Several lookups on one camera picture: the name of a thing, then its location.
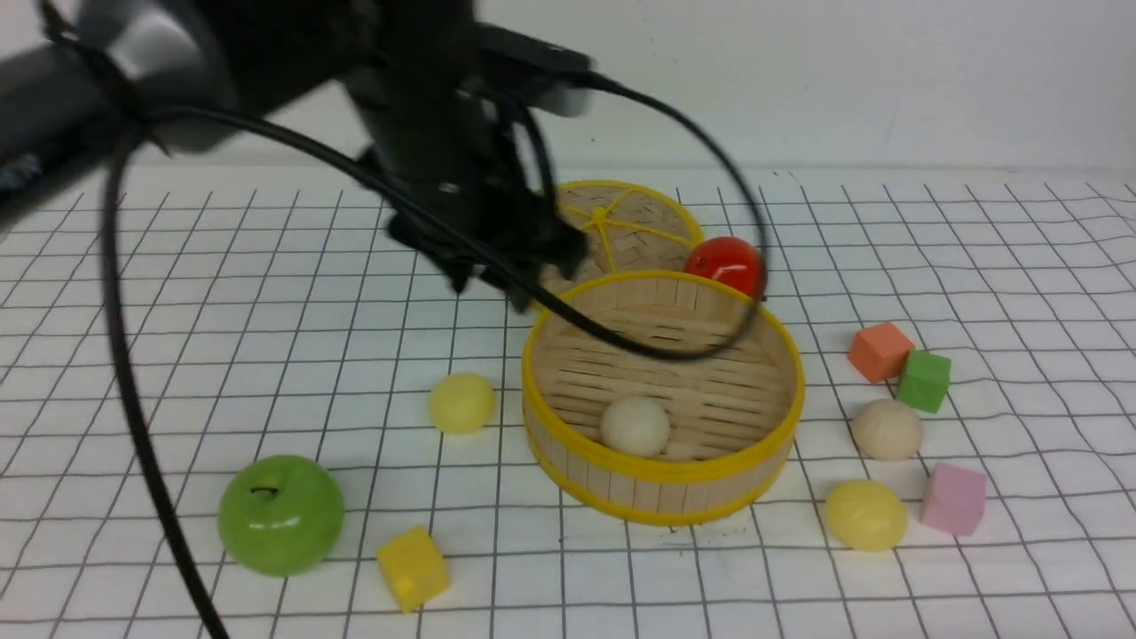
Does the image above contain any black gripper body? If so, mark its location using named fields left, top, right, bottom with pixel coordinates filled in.
left=346, top=18, right=593, bottom=309

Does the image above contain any yellow bun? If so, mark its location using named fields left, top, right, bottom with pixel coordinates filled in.
left=822, top=478, right=909, bottom=553
left=429, top=372, right=498, bottom=434

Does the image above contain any white bun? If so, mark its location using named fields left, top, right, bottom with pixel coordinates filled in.
left=599, top=396, right=671, bottom=458
left=851, top=398, right=924, bottom=462

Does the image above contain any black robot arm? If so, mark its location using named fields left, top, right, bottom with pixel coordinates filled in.
left=3, top=1, right=591, bottom=309

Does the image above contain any woven bamboo steamer lid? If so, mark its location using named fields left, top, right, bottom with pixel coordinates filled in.
left=540, top=179, right=705, bottom=296

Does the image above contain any bamboo steamer tray yellow rim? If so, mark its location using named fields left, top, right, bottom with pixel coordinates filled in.
left=523, top=309, right=807, bottom=526

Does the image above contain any red tomato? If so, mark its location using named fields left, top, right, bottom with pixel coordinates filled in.
left=684, top=236, right=768, bottom=302

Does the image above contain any white grid tablecloth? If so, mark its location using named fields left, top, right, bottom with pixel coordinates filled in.
left=0, top=169, right=1136, bottom=639

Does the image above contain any green apple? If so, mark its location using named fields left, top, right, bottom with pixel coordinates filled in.
left=217, top=454, right=345, bottom=578

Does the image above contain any yellow foam cube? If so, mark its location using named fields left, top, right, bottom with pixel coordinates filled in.
left=376, top=526, right=451, bottom=614

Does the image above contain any orange foam cube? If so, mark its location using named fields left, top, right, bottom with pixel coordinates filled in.
left=847, top=322, right=914, bottom=384

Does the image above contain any green foam cube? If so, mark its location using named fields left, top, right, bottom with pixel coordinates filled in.
left=895, top=351, right=952, bottom=414

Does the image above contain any pink foam cube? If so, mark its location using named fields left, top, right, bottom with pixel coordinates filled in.
left=919, top=460, right=989, bottom=537

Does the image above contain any black cable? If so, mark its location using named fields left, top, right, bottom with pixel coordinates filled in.
left=35, top=70, right=771, bottom=639

